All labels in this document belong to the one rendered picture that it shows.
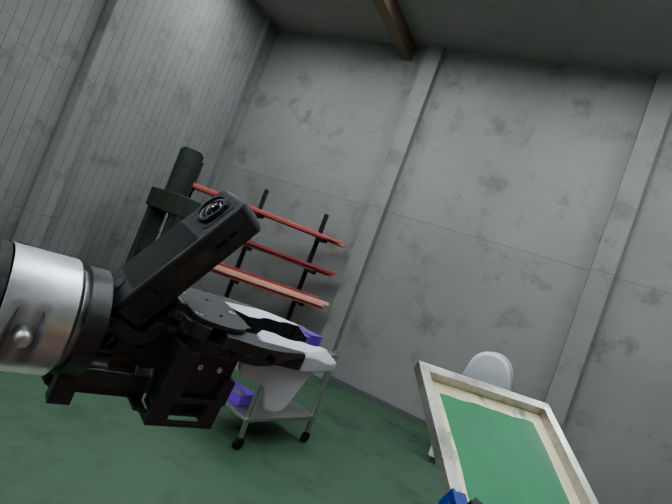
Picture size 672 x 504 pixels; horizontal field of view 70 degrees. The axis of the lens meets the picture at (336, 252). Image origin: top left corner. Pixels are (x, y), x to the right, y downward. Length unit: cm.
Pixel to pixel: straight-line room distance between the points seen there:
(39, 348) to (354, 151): 878
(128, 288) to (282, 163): 931
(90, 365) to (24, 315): 6
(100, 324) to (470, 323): 757
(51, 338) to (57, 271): 4
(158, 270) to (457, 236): 775
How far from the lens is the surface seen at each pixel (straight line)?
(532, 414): 203
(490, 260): 788
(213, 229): 33
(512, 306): 777
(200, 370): 36
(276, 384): 40
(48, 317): 31
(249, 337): 36
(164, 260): 34
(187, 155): 632
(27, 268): 32
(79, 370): 34
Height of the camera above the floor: 174
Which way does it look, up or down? 2 degrees up
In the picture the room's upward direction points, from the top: 20 degrees clockwise
